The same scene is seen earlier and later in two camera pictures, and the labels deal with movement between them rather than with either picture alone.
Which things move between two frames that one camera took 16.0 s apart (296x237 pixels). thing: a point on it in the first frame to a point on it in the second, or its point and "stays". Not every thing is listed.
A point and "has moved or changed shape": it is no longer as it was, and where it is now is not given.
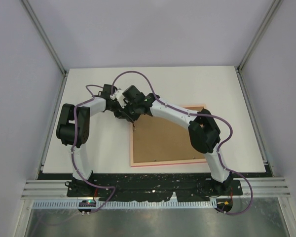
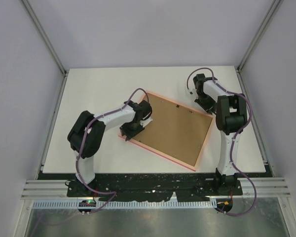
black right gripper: x=133 y=118 to x=212 y=104
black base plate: x=122 y=189 stays
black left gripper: x=119 y=115 to x=125 y=131
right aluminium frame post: x=269 y=17 stays
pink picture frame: x=156 y=141 has moved or changed shape
